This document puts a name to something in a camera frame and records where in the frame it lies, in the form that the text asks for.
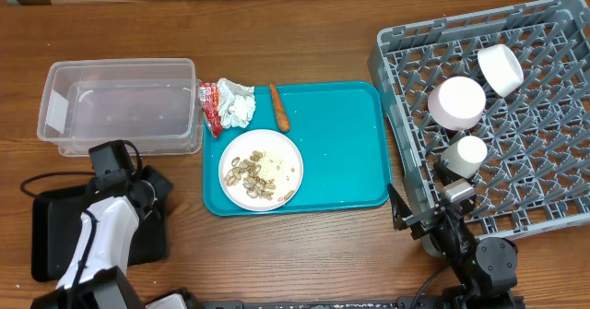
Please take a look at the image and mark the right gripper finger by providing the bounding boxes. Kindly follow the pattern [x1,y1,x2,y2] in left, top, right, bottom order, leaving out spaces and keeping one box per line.
[434,160,464,186]
[387,184,413,231]

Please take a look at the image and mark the white cup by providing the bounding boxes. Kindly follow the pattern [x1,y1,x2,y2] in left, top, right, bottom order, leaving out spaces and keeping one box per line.
[441,136,488,178]

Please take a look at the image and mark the pink bowl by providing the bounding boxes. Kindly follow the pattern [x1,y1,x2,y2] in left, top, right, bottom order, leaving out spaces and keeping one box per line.
[428,77,486,131]

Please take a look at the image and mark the white bowl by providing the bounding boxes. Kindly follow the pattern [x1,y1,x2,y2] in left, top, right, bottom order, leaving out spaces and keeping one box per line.
[477,44,524,97]

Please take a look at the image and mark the white plate with food scraps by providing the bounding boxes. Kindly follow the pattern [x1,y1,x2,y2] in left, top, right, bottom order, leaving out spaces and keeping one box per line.
[218,129,304,212]

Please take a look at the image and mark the orange carrot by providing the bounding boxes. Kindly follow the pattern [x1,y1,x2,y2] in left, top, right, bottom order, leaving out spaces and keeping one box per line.
[269,82,290,132]

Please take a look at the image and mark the white tissue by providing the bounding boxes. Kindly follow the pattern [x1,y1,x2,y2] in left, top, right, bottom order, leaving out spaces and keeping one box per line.
[217,78,256,129]

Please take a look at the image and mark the red snack wrapper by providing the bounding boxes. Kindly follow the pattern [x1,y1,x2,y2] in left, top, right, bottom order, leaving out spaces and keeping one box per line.
[198,82,223,138]

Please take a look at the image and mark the black plastic tray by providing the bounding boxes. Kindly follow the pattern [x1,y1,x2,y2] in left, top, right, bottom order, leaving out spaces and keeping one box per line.
[31,184,169,282]

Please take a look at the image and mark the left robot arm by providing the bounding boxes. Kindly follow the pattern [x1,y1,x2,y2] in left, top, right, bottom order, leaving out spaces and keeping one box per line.
[31,139,203,309]

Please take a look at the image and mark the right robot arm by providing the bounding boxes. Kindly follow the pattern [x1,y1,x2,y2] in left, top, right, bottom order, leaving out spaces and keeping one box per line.
[386,160,525,308]

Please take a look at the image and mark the grey dishwasher rack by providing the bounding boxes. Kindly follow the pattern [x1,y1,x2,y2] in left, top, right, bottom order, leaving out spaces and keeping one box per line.
[369,0,589,239]

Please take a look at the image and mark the teal serving tray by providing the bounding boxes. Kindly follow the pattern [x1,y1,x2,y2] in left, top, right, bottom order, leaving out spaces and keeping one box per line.
[202,81,392,217]

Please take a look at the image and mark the clear plastic bin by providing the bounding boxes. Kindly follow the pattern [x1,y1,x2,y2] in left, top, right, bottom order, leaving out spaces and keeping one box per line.
[37,58,204,157]

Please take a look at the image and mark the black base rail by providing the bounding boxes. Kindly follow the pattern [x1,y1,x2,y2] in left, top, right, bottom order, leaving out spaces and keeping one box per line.
[197,294,526,309]

